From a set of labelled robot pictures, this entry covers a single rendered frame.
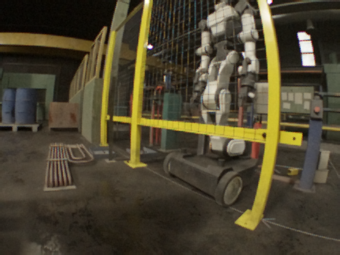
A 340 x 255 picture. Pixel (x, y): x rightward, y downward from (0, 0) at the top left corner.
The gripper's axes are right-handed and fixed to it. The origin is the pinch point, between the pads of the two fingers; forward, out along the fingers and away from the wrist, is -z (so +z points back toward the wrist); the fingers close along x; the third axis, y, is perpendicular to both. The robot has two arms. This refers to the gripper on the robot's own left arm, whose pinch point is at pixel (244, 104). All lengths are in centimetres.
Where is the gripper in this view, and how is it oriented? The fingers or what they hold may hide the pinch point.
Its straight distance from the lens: 96.7
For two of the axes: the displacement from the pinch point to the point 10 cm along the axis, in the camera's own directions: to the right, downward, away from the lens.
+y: 5.3, 0.9, -8.4
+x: -8.2, -2.1, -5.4
